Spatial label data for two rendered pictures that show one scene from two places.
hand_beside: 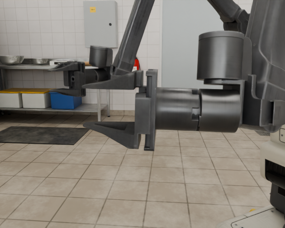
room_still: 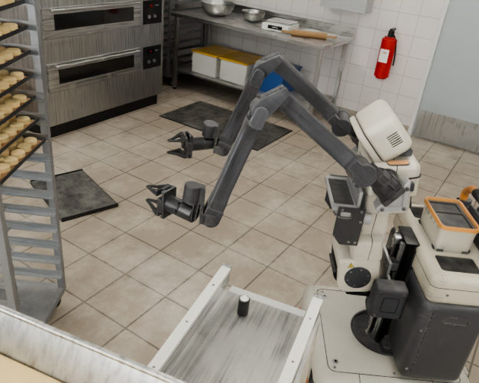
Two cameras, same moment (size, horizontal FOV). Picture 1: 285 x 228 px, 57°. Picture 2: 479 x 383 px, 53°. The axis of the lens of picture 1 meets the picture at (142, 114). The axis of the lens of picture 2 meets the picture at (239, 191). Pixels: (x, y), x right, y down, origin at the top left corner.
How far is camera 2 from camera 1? 1.37 m
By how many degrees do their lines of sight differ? 28
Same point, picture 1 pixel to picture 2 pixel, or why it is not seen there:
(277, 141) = not seen: hidden behind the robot
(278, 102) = (207, 217)
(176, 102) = (170, 204)
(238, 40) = (193, 191)
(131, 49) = (232, 130)
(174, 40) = (468, 16)
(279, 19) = (223, 182)
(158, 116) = (164, 207)
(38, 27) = not seen: outside the picture
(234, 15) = (328, 117)
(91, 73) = (198, 143)
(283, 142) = not seen: hidden behind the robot
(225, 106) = (185, 212)
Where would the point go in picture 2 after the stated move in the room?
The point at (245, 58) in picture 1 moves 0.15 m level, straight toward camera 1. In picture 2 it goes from (201, 196) to (161, 209)
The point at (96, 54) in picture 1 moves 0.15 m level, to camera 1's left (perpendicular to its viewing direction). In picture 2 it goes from (205, 129) to (175, 121)
